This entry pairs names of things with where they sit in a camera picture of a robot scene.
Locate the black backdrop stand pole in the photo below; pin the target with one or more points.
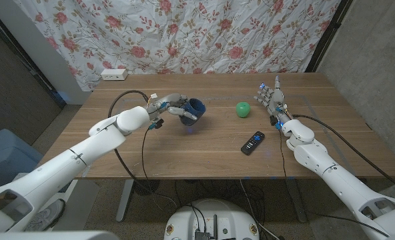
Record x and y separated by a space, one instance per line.
327 33

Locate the white floor sheet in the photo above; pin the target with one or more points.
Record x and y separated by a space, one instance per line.
82 200

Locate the white robot chest shell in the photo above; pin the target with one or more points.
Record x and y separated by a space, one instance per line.
50 236

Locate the blue plastic bin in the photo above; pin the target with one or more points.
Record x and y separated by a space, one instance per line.
4 156

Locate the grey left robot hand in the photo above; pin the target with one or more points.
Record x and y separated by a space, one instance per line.
171 101

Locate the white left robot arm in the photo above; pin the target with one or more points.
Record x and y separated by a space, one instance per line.
84 153

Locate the dark blue ceramic mug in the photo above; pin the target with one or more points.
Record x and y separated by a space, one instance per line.
197 107

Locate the grey sneaker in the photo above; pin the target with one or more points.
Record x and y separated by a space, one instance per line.
47 213

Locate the black round floor disc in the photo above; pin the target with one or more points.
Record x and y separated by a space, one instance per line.
147 187

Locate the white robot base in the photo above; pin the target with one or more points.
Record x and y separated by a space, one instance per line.
214 216

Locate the black TV remote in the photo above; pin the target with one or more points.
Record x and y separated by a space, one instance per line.
252 143

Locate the floral backdrop cloth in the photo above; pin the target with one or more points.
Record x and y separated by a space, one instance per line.
184 33

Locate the black antenna stub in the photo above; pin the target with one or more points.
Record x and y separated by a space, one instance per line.
215 226

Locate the white power strip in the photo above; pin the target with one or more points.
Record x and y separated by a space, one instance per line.
114 74

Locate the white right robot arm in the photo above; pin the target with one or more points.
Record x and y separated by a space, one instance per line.
317 156

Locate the grey table leg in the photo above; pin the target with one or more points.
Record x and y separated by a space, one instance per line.
297 206

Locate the grey finned box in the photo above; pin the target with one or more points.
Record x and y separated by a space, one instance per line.
202 235

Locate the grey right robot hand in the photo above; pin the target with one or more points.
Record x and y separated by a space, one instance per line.
275 100

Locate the green apple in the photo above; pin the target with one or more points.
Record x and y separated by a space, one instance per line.
243 110

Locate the white table leg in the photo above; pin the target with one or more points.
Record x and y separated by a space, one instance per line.
124 203

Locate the white upright panel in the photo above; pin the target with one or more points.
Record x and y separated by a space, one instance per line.
44 56

